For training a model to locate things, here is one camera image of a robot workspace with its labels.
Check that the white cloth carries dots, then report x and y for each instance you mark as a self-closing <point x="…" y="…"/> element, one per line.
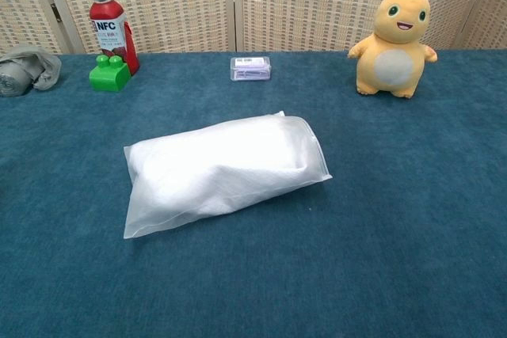
<point x="222" y="164"/>

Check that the translucent white plastic bag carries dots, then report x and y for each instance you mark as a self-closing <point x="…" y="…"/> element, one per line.
<point x="136" y="224"/>

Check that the small clear purple box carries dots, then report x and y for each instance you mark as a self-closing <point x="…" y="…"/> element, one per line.
<point x="251" y="69"/>

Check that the teal tablecloth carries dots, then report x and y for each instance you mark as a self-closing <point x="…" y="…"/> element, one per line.
<point x="356" y="235"/>

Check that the green toy building brick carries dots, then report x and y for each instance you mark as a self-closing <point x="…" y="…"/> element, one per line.
<point x="109" y="78"/>

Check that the orange plush dinosaur toy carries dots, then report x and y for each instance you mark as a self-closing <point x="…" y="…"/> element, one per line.
<point x="392" y="65"/>

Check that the red NFC juice bottle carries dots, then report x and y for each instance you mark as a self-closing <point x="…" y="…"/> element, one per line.
<point x="109" y="17"/>

